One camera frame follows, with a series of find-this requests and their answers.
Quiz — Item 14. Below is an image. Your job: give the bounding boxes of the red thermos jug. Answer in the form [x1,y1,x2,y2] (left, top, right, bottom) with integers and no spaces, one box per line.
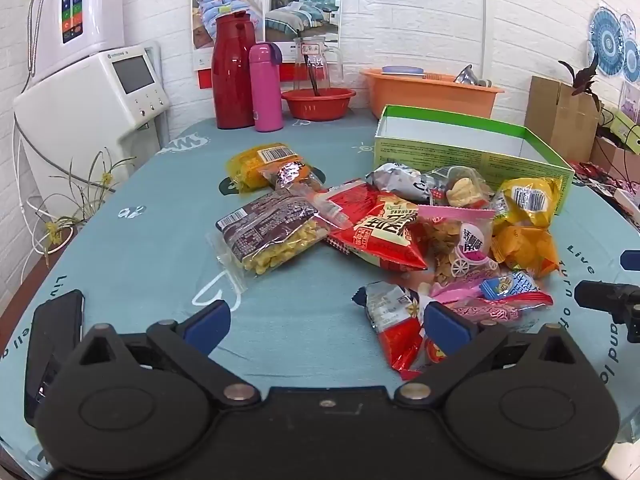
[211,10,259,131]

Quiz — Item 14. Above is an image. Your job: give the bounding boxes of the blue white snack packet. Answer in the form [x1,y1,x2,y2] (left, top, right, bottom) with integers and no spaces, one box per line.
[479,271,542,302]

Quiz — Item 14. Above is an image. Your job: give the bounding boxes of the light blue lid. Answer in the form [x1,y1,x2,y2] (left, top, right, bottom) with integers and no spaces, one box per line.
[382,65,426,79]

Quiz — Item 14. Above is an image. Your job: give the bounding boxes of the red snack bag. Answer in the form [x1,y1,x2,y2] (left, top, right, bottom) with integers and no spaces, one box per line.
[325,180,429,272]

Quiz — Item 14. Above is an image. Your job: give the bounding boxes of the pink zip snack bag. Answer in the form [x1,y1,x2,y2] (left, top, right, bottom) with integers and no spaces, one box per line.
[414,204,501,287]

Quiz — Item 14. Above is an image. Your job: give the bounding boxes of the puffy yellow snack packet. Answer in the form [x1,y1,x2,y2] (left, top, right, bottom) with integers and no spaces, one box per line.
[492,177,564,229]

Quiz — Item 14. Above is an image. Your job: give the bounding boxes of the black smartphone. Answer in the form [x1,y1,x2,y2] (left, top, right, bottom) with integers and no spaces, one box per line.
[24,289,85,427]

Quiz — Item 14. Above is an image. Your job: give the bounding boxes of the pink thermos bottle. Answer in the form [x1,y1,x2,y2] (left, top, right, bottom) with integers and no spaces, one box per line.
[249,42,284,133]

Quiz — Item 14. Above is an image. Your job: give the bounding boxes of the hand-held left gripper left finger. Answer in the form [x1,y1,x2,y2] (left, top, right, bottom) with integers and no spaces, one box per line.
[75,300,261,408]

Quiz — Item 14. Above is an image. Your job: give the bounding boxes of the grey white snack bag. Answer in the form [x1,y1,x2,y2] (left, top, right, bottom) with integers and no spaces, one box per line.
[367,162,451,206]

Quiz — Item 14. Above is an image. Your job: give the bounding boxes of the small red snack packet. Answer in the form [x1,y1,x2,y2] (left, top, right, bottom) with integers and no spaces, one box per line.
[352,282,427,381]

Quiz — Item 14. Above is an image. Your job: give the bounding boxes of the medium blue patterned wall disc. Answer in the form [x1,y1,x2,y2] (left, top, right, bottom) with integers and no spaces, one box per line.
[622,39,640,84]

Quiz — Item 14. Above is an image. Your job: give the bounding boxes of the brown popcorn snack bag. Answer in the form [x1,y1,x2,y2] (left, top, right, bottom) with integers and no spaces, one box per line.
[216,192,332,277]

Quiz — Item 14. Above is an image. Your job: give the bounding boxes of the orange snack packet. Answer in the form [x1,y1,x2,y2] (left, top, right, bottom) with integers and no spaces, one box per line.
[492,225,561,279]

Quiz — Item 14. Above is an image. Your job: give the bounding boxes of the brown cardboard box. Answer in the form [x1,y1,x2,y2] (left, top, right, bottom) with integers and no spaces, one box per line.
[524,76,602,162]

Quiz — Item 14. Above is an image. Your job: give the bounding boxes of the red plastic basin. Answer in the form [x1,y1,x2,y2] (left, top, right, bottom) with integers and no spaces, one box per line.
[281,87,357,122]

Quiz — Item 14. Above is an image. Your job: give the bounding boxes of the small brown snack packet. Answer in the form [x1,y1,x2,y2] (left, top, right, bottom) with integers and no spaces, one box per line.
[262,162,324,194]

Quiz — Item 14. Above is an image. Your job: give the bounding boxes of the white power strip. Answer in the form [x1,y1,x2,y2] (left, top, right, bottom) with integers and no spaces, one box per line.
[611,187,640,235]

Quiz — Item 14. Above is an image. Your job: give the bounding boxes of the wall poster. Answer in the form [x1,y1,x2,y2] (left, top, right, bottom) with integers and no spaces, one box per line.
[190,0,346,92]

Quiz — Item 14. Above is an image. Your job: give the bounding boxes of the purple leaf plant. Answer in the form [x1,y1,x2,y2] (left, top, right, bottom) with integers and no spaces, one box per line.
[558,54,602,113]

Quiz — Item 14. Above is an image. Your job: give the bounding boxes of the large blue patterned wall disc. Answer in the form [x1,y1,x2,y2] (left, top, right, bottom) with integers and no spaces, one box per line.
[588,6,624,78]

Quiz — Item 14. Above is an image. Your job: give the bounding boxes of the pink patterned snack packet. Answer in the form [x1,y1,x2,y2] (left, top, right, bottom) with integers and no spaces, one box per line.
[439,290,554,325]

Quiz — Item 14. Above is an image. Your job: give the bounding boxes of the light green box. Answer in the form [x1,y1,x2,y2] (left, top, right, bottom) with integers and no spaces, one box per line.
[607,106,640,157]

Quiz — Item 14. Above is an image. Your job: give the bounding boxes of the clear biscuit packet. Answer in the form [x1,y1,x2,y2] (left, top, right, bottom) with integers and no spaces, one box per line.
[442,166,496,209]

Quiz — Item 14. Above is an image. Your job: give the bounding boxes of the orange plastic tub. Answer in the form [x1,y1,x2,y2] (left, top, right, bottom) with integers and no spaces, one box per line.
[360,66,505,122]

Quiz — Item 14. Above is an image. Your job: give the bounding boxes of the white wall water purifier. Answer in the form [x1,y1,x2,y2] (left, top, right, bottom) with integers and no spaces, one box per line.
[29,0,126,81]

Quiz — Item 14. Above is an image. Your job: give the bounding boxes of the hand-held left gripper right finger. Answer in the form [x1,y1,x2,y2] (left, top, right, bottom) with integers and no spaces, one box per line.
[395,302,583,406]

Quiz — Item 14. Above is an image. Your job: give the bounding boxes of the white appliance with screen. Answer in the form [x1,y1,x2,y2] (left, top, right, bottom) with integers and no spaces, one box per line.
[14,42,172,213]

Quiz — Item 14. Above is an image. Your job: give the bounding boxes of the white cable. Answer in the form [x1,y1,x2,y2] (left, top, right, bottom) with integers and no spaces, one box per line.
[12,110,53,257]

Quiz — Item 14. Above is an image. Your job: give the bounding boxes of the green cardboard box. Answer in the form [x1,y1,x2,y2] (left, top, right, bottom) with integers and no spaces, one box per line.
[374,105,576,216]

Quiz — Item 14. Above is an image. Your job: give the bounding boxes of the glass pitcher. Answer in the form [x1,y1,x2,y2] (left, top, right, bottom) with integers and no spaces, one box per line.
[292,37,346,97]

